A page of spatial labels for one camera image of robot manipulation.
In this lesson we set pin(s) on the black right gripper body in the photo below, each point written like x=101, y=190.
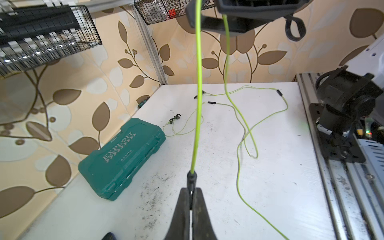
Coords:
x=244, y=16

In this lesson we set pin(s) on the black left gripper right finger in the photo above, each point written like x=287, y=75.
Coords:
x=202, y=228

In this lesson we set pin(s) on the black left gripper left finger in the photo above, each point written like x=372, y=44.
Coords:
x=180, y=225

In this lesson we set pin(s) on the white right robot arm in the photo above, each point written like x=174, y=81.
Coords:
x=349, y=93

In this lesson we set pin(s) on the red item in right basket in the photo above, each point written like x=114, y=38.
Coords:
x=172, y=13

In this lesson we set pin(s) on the green plastic tool case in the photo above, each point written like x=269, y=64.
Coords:
x=112, y=168

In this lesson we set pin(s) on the socket wrench set in basket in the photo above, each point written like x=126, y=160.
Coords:
x=33, y=21

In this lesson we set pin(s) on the black wire basket right wall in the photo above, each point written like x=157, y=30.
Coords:
x=157, y=11

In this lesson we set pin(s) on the black wire basket wall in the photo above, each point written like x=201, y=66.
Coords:
x=30, y=53
x=157, y=11

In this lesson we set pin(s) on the aluminium frame post right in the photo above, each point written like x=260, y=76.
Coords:
x=151, y=47

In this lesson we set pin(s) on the small green screwdriver at wall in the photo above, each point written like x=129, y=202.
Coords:
x=143, y=102

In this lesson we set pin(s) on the aluminium frame crossbar back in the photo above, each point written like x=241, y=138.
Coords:
x=93, y=6

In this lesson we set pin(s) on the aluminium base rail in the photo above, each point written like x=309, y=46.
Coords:
x=354, y=191

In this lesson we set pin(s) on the black wire basket back wall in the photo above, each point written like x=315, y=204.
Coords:
x=30, y=53

